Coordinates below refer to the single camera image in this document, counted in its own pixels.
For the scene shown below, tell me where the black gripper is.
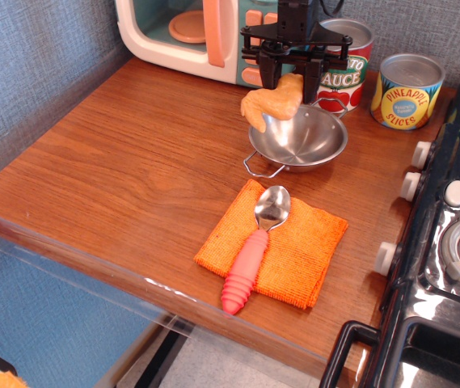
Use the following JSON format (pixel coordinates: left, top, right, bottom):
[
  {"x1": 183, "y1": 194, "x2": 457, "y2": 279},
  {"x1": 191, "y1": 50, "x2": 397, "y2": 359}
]
[{"x1": 241, "y1": 1, "x2": 352, "y2": 104}]

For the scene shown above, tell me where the orange toy chicken wing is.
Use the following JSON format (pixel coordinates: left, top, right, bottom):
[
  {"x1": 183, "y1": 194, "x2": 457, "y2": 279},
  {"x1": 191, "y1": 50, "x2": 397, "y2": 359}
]
[{"x1": 240, "y1": 73, "x2": 304, "y2": 133}]

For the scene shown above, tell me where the small steel pan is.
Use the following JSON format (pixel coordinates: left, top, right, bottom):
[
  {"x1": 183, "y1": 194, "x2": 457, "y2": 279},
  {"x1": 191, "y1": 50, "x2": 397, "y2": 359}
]
[{"x1": 243, "y1": 98, "x2": 348, "y2": 179}]

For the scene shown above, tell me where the tomato sauce can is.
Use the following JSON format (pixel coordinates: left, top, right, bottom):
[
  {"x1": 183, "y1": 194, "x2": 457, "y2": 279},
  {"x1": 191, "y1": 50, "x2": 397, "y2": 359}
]
[{"x1": 314, "y1": 18, "x2": 374, "y2": 113}]

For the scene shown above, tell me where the toy microwave oven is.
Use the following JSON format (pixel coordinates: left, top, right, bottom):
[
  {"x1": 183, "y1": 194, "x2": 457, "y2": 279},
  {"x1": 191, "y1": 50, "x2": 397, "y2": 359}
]
[{"x1": 115, "y1": 0, "x2": 277, "y2": 87}]

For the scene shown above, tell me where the pineapple slices can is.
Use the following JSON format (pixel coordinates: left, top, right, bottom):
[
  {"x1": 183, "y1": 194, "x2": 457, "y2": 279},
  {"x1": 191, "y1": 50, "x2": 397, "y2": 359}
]
[{"x1": 370, "y1": 53, "x2": 445, "y2": 131}]

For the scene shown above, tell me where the white stove knob upper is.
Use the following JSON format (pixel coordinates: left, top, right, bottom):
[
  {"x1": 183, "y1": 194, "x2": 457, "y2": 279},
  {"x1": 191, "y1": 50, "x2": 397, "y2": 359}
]
[{"x1": 411, "y1": 141, "x2": 432, "y2": 170}]

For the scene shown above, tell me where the white stove knob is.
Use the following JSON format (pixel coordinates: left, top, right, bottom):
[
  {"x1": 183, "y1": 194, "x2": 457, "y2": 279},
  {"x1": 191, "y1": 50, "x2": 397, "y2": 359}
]
[
  {"x1": 399, "y1": 172, "x2": 421, "y2": 202},
  {"x1": 411, "y1": 141, "x2": 432, "y2": 170},
  {"x1": 373, "y1": 242, "x2": 397, "y2": 276}
]

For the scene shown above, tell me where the white stove knob middle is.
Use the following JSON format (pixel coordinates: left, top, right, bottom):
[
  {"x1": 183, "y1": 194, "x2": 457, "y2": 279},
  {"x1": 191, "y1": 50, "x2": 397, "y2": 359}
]
[{"x1": 399, "y1": 172, "x2": 421, "y2": 202}]

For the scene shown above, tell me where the orange folded cloth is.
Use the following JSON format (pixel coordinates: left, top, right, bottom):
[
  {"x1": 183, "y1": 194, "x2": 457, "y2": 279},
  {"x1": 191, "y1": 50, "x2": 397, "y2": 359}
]
[{"x1": 194, "y1": 179, "x2": 348, "y2": 309}]

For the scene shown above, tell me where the white stove knob lower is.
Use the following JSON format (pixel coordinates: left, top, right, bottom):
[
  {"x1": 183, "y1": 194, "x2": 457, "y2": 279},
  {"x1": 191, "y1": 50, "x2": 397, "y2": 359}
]
[{"x1": 373, "y1": 242, "x2": 397, "y2": 276}]

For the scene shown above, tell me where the black toy stove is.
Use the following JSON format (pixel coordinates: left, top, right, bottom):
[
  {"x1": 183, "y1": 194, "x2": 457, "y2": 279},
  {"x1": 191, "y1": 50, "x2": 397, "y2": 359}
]
[{"x1": 319, "y1": 69, "x2": 460, "y2": 388}]

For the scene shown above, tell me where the spoon with pink handle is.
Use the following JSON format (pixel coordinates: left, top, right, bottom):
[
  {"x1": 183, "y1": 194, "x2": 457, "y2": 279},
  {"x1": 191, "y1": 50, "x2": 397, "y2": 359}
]
[{"x1": 221, "y1": 185, "x2": 291, "y2": 315}]

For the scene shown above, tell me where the black oven door handle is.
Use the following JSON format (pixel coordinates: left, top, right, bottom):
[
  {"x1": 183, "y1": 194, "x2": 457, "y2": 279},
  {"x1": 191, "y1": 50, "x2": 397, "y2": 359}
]
[{"x1": 319, "y1": 320, "x2": 380, "y2": 388}]

